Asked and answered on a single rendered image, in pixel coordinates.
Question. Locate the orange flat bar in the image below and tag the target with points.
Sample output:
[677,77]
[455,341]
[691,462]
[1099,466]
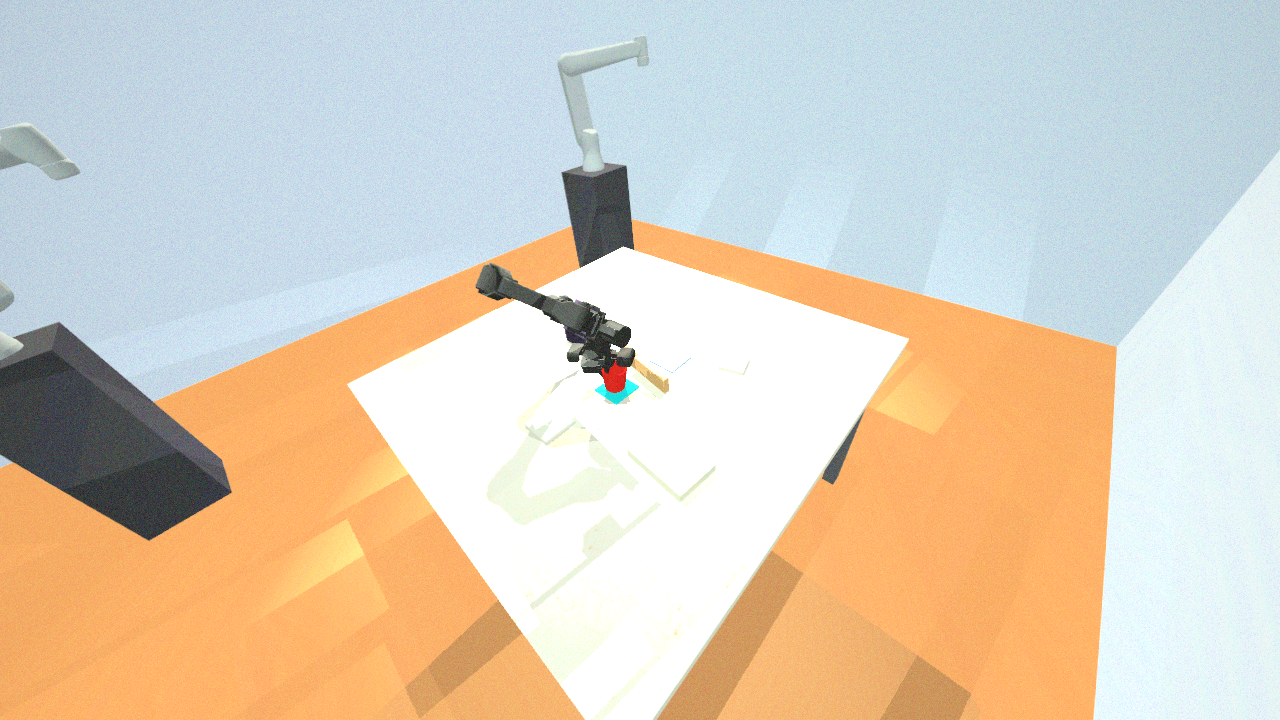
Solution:
[652,374]

